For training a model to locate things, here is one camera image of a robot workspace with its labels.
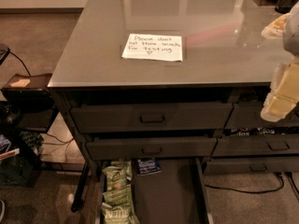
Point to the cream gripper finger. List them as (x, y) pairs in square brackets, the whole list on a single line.
[(275, 28), (284, 93)]

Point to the blue chip bag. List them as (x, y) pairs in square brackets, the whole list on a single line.
[(148, 166)]

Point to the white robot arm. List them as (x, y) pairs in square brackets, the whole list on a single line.
[(290, 38)]

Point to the top right drawer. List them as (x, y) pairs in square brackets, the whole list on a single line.
[(247, 115)]

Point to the dark snack bags in drawer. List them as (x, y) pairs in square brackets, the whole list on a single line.
[(261, 131)]

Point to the bottom right drawer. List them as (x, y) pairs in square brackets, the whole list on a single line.
[(255, 165)]

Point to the middle right drawer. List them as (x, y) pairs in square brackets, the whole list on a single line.
[(258, 145)]

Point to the middle left drawer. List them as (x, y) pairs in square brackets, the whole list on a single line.
[(165, 147)]

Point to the top left drawer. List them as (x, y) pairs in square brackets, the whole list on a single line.
[(150, 117)]

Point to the grey cabinet counter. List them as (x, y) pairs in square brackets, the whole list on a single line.
[(181, 81)]

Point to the open bottom left drawer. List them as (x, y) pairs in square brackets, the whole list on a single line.
[(176, 195)]

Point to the green chip bag top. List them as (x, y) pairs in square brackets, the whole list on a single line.
[(118, 174)]

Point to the green chip bag middle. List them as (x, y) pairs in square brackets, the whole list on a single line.
[(119, 196)]

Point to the green Kettle chip bag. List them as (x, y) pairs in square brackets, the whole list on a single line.
[(119, 214)]

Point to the white handwritten paper note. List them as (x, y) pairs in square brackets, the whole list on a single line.
[(154, 47)]

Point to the dark side tray table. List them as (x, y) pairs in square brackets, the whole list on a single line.
[(33, 107)]

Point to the dark storage crate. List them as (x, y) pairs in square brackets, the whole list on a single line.
[(15, 167)]

